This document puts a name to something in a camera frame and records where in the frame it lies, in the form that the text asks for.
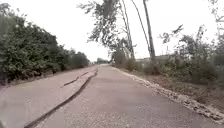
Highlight green bushes beside verge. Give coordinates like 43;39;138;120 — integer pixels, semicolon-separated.
111;24;224;85

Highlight pale gravel road edge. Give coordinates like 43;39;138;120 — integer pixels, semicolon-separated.
111;65;224;126

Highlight leaning tree trunk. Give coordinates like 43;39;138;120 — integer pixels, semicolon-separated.
142;0;157;62

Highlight tall thin leafy tree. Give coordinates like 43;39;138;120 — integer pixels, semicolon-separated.
77;0;137;63

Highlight low pale building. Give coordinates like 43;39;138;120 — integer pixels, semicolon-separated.
135;54;174;65

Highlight grey cracked asphalt road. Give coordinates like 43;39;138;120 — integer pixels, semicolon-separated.
0;63;224;128

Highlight dry grass verge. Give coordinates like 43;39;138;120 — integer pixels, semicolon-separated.
123;68;224;113

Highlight green hedge of bushes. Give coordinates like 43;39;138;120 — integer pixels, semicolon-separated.
0;3;92;84

